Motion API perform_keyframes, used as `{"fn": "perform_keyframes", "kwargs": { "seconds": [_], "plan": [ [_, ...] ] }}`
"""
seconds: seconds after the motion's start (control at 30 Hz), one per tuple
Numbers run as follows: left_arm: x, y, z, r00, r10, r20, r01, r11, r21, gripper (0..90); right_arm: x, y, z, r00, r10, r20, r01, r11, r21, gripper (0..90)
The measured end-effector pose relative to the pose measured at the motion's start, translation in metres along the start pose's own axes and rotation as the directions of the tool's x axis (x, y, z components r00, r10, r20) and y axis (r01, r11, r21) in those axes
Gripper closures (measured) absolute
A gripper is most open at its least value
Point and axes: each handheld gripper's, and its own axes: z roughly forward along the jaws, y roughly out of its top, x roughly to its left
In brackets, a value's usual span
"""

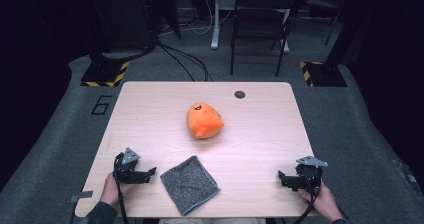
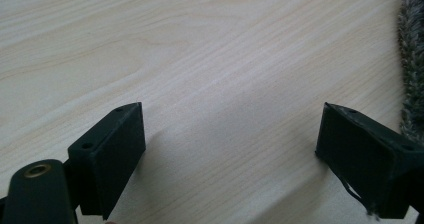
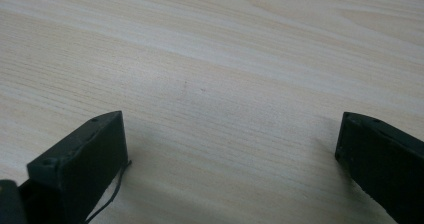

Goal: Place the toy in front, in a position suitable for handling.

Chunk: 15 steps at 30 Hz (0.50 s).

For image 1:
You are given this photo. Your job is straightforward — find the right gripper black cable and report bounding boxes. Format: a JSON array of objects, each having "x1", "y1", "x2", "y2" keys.
[{"x1": 293, "y1": 172, "x2": 323, "y2": 224}]

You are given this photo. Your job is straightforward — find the person's right hand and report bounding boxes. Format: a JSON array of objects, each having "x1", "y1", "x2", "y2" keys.
[{"x1": 297, "y1": 181, "x2": 344, "y2": 224}]

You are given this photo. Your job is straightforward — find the black floor cables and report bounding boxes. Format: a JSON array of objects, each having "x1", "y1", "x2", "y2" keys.
[{"x1": 155, "y1": 40, "x2": 214, "y2": 83}]

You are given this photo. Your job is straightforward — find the white floor cable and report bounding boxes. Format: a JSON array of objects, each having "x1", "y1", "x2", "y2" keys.
[{"x1": 184, "y1": 0, "x2": 235, "y2": 36}]

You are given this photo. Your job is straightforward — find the orange plush toy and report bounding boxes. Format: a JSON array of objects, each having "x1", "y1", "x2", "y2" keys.
[{"x1": 185, "y1": 102, "x2": 225, "y2": 140}]

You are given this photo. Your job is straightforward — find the grey tape strip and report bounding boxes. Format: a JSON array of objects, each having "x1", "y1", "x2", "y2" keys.
[{"x1": 69, "y1": 190, "x2": 95, "y2": 204}]

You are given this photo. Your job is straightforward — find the black striped stand base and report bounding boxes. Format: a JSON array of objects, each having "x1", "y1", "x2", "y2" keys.
[
  {"x1": 80, "y1": 59, "x2": 130, "y2": 88},
  {"x1": 299, "y1": 61, "x2": 349, "y2": 88}
]

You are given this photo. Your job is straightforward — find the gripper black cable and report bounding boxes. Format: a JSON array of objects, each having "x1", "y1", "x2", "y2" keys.
[
  {"x1": 113, "y1": 153, "x2": 130, "y2": 224},
  {"x1": 293, "y1": 172, "x2": 323, "y2": 224}
]

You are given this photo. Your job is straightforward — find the black folding chair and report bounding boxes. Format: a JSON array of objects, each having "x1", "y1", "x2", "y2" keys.
[{"x1": 229, "y1": 0, "x2": 302, "y2": 78}]

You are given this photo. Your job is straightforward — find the grey cloth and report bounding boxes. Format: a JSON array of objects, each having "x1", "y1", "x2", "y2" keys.
[{"x1": 159, "y1": 155, "x2": 222, "y2": 217}]

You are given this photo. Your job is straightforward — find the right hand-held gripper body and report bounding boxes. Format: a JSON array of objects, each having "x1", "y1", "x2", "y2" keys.
[{"x1": 292, "y1": 155, "x2": 329, "y2": 192}]

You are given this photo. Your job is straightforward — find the black cabinet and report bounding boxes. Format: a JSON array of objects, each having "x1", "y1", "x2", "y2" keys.
[{"x1": 84, "y1": 0, "x2": 158, "y2": 52}]

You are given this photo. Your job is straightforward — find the person's left hand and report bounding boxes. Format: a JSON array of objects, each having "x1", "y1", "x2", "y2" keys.
[{"x1": 99, "y1": 172, "x2": 135, "y2": 207}]

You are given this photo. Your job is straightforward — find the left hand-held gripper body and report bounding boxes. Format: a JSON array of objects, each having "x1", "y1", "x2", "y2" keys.
[{"x1": 113, "y1": 147, "x2": 148, "y2": 185}]

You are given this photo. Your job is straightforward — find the white desk leg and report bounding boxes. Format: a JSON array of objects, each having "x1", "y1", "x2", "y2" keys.
[{"x1": 210, "y1": 0, "x2": 222, "y2": 51}]

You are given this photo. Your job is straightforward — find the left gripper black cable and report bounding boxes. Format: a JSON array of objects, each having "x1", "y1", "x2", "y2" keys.
[{"x1": 113, "y1": 153, "x2": 130, "y2": 224}]

